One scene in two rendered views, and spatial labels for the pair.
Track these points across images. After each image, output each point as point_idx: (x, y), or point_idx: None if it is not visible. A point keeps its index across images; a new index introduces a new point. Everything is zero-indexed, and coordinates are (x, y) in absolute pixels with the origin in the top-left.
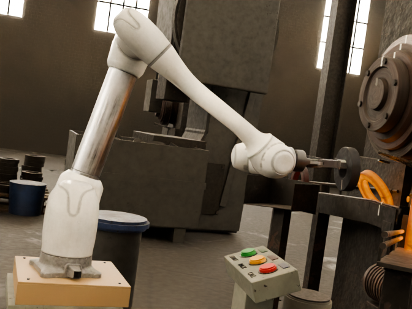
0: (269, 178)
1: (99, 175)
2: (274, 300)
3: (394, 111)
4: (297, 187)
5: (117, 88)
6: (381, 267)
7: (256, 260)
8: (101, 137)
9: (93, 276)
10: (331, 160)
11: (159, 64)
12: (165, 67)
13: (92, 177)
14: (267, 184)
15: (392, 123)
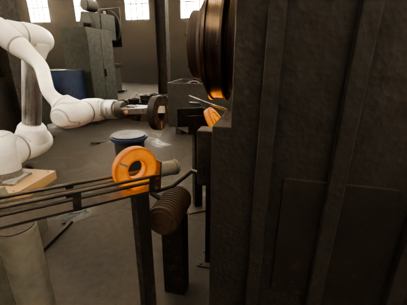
0: (200, 109)
1: (36, 123)
2: (198, 186)
3: (189, 61)
4: (192, 118)
5: (23, 70)
6: (167, 190)
7: None
8: (25, 101)
9: (8, 185)
10: (137, 108)
11: (11, 52)
12: (16, 54)
13: (29, 125)
14: (198, 113)
15: (195, 71)
